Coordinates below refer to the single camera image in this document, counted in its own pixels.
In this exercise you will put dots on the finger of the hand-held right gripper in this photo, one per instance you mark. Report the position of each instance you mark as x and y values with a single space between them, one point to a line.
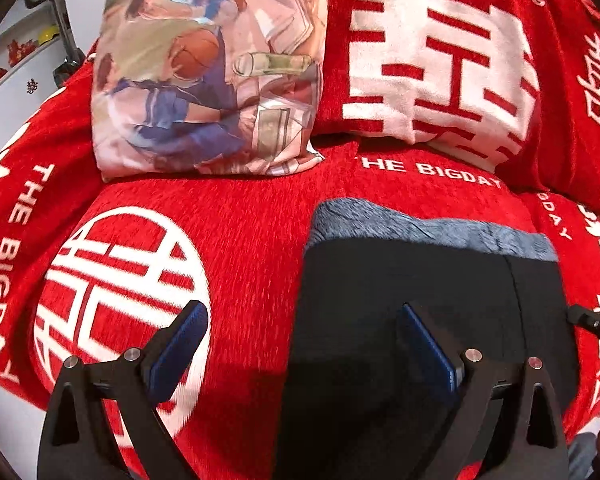
592 322

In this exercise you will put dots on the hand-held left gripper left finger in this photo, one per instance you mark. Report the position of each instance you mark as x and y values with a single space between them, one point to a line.
177 350

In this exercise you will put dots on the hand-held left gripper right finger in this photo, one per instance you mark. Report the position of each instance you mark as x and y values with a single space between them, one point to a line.
430 350

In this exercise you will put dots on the black pants with grey waistband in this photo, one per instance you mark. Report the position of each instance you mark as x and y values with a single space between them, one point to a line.
405 275

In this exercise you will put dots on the person's grey trouser leg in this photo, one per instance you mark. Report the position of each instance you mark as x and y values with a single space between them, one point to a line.
582 457

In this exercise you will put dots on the red blanket with white print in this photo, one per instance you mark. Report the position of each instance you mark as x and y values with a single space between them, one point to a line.
240 200

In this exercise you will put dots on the cartoon printed pillow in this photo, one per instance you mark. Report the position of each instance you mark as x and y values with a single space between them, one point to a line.
205 70

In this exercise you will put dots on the red cushion with white character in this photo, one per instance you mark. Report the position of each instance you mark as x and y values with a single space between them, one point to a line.
430 60

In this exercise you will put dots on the white cabinet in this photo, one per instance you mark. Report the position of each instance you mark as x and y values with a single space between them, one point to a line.
15 85

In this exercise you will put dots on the dark metal stand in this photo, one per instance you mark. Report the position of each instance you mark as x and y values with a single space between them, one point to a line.
62 35

